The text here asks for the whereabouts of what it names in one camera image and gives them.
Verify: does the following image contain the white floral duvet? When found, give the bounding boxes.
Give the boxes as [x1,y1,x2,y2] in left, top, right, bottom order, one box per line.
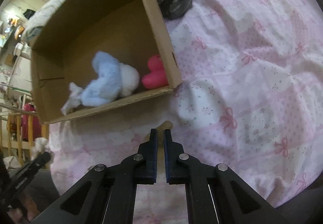
[21,0,65,42]

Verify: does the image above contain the left hand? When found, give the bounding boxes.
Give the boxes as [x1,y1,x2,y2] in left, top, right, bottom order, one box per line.
[8,196,41,224]

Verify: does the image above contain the pink patterned bed quilt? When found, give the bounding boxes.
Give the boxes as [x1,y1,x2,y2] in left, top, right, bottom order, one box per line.
[49,0,322,223]

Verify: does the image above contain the pink rubber duck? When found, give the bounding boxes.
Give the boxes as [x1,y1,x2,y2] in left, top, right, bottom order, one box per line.
[141,54,169,90]

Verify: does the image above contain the light blue plush toy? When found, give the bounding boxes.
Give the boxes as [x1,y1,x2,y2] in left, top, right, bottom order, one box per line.
[61,51,140,115]

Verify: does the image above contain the brown cardboard box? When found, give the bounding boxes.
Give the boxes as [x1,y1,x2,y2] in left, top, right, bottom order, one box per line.
[31,0,182,124]

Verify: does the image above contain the wooden yellow chair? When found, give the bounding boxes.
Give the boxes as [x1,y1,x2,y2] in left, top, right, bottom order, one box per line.
[1,112,49,165]

